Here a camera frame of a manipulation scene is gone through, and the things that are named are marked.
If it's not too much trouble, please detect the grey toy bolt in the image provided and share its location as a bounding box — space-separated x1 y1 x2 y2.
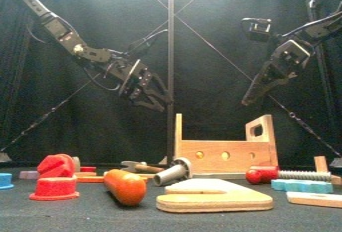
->
152 157 193 187

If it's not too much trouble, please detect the wooden toy toolbox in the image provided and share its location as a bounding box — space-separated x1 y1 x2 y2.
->
173 113 280 179

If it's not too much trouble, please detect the beige round toy piece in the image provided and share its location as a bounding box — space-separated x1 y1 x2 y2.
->
70 156 82 173

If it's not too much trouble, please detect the orange wooden plank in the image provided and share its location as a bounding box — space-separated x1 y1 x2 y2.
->
73 174 108 184

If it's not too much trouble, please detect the red bolt grey thread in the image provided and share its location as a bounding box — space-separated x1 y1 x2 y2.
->
244 165 334 185

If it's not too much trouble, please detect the wooden T-shaped piece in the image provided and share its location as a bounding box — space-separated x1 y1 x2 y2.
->
312 155 342 186

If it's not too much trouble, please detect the red toy vise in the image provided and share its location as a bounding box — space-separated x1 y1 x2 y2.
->
28 153 81 202

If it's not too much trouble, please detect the blue toy wrench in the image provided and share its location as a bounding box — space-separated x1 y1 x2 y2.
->
269 178 335 195

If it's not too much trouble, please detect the purple wooden block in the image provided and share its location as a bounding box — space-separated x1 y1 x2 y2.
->
17 170 41 181

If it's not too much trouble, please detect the light wooden strip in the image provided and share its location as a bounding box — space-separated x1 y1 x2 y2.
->
284 191 342 210

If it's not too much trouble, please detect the blue toy piece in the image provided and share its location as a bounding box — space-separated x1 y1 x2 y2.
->
0 172 14 191

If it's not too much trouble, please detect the vertical metal frame pole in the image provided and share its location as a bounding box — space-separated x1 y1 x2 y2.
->
165 0 176 165

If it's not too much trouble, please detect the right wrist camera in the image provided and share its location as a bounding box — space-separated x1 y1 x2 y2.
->
240 17 273 43

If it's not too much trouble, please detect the diagonal frame brace wire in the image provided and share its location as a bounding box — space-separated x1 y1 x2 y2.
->
0 0 224 154
128 0 342 159

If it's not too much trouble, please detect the toy hammer wooden handle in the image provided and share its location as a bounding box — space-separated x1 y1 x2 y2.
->
118 160 167 175

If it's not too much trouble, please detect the orange toy tool handle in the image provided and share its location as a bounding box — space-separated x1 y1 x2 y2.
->
102 168 148 208

